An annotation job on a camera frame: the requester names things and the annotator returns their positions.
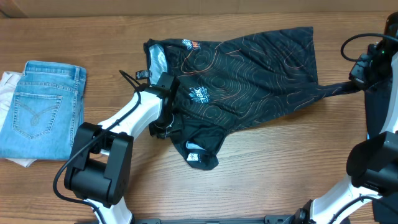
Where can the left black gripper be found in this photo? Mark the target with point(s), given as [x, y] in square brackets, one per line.
[155, 131]

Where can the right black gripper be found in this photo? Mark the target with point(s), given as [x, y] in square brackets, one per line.
[357, 71]

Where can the black orange patterned jersey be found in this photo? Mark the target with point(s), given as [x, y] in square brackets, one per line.
[236, 84]

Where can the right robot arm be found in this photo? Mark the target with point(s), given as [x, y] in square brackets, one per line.
[371, 168]

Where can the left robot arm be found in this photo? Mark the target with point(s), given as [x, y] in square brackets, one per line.
[98, 169]

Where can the black garment pile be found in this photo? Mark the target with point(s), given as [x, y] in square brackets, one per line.
[376, 100]

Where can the folded blue denim jeans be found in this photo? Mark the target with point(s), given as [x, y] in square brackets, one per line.
[46, 110]

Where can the folded white garment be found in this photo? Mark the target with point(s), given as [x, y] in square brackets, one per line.
[9, 81]

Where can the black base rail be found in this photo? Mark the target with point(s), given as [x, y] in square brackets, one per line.
[268, 219]

